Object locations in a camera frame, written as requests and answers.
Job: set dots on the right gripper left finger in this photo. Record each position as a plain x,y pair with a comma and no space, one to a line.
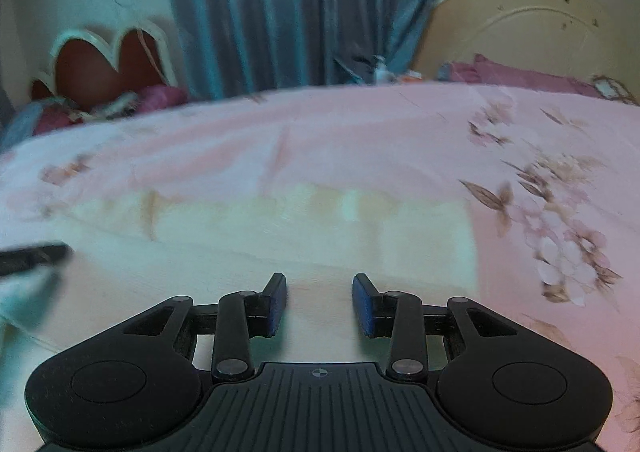
241,316

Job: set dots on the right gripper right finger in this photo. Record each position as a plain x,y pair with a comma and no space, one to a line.
397,316

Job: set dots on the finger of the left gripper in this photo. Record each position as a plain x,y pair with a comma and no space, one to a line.
27,258

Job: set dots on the cream knitted sweater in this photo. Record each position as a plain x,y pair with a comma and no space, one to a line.
134,251

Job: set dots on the red heart-shaped headboard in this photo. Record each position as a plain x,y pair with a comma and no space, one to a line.
89,70

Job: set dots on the pink floral bed sheet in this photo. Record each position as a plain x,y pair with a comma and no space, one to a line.
550,183

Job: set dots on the white pump bottle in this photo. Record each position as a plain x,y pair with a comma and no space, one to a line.
381,74

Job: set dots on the magenta pillow right bed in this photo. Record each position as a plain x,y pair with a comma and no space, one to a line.
484,71

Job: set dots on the blue grey curtain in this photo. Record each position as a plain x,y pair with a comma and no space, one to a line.
241,47

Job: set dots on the patterned cushion right bed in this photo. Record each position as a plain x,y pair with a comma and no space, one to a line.
611,89

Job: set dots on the cream round headboard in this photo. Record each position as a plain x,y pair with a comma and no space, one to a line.
576,38

